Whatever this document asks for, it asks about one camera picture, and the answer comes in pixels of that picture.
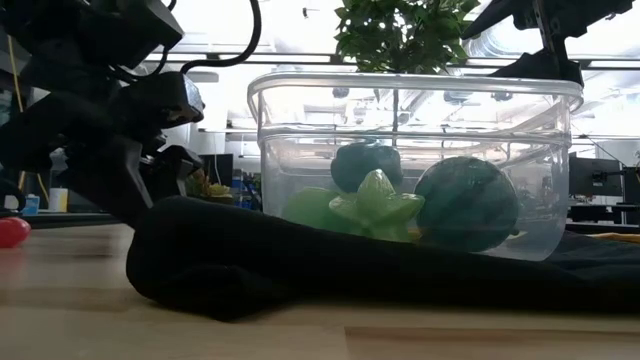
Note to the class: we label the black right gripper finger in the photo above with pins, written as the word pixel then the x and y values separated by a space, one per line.
pixel 520 12
pixel 550 65

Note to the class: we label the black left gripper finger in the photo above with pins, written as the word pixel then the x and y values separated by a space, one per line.
pixel 115 185
pixel 172 170

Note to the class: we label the light green toy ball fruit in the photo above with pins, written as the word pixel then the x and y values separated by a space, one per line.
pixel 310 210

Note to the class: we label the striped green toy watermelon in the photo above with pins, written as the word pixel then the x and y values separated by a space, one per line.
pixel 465 205

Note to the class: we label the dark green toy bell pepper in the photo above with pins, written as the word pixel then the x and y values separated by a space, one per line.
pixel 360 165

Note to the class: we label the light green toy starfruit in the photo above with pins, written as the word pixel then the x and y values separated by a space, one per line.
pixel 375 205

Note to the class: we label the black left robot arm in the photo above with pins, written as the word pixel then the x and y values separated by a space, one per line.
pixel 50 40

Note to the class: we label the clear plastic tupperware container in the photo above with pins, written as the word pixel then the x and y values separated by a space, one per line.
pixel 415 135

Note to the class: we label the small dark background monitor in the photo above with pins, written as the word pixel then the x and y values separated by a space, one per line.
pixel 217 170

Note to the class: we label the small potted succulent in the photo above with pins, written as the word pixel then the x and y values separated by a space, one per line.
pixel 212 191

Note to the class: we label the white cylinder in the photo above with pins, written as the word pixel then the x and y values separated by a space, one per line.
pixel 58 200

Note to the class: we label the blue storage bins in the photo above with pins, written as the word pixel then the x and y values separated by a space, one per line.
pixel 246 187

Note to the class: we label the large black computer monitor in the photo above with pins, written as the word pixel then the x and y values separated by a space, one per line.
pixel 595 177

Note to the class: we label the leafy green potted plant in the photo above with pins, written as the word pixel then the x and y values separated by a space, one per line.
pixel 400 35

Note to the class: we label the dark office desk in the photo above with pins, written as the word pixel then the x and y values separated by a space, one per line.
pixel 600 215

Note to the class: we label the black folded cloth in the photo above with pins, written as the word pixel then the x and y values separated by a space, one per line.
pixel 300 270

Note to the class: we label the yellow cloth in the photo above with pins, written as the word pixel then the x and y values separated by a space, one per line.
pixel 620 237

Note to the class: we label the silver ventilation duct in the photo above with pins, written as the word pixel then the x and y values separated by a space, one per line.
pixel 482 45

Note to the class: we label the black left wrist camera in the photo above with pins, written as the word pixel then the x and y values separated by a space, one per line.
pixel 145 30

